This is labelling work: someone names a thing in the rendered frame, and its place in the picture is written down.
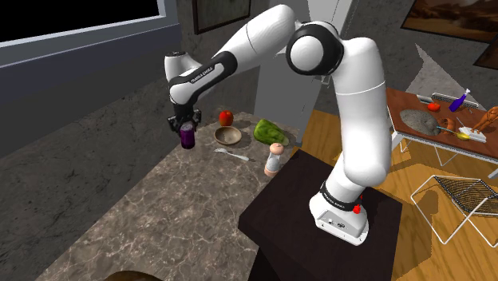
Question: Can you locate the purple can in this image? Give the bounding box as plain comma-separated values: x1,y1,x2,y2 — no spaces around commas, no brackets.
180,121,196,150

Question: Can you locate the red apple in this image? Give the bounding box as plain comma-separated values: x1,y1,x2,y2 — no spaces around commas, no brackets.
219,110,235,128

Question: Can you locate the wooden bowl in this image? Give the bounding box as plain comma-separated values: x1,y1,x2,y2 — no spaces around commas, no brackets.
213,125,243,147

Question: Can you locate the silver fork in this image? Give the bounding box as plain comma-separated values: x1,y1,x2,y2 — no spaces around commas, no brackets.
214,147,251,163

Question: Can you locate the green lettuce head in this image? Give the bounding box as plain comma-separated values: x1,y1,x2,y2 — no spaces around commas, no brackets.
253,118,291,147

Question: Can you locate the grey framed window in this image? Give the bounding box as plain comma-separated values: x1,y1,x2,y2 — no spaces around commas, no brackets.
0,0,182,69

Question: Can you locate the dark robot stand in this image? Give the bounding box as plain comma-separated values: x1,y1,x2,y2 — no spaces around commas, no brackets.
238,148,404,281

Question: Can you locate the brown round object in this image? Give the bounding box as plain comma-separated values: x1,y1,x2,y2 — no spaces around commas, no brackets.
102,271,164,281

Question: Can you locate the brown table with white legs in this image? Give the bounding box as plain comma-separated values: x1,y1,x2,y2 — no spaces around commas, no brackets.
385,86,498,180

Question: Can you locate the dark framed wall picture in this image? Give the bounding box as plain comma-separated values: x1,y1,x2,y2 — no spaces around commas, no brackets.
192,0,252,36

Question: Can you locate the brown landscape wall picture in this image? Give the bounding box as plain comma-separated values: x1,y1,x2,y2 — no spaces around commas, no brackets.
400,0,498,44

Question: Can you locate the white wire chair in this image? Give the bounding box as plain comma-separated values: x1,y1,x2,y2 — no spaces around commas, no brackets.
409,174,498,249

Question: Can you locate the small dark wall picture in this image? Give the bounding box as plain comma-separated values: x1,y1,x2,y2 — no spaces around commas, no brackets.
472,36,498,71

